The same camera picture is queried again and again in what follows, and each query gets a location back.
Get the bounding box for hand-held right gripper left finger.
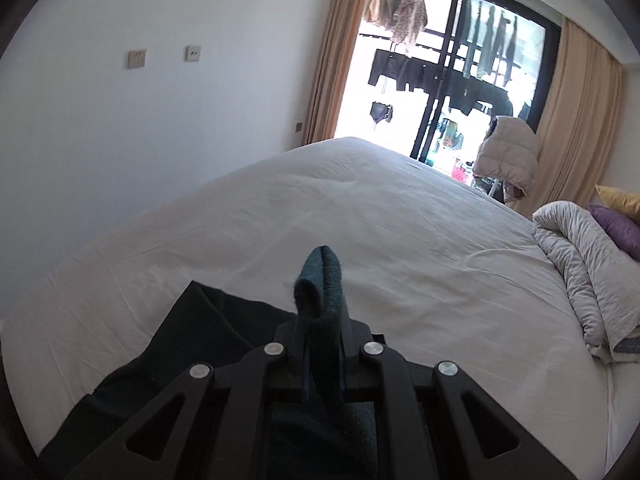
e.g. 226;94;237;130
65;316;307;480

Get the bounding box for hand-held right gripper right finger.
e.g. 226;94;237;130
342;310;577;480

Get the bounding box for dark green fleece garment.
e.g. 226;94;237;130
40;245;386;480

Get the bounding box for white bed sheet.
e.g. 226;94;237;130
2;136;621;476

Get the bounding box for grey folded duvet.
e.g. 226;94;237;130
531;200;640;365

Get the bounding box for white puffer jacket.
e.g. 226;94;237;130
472;115;541;204

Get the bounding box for purple pillow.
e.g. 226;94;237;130
588;203;640;261

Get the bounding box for beige curtain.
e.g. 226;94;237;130
520;16;624;221
303;0;379;147

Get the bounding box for black framed balcony door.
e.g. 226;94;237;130
336;0;562;196

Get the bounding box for yellow pillow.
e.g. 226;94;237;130
595;184;640;211

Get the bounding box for grey hanging garments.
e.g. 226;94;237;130
459;0;519;87

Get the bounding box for beige patterned hanging garment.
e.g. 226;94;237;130
364;0;429;56

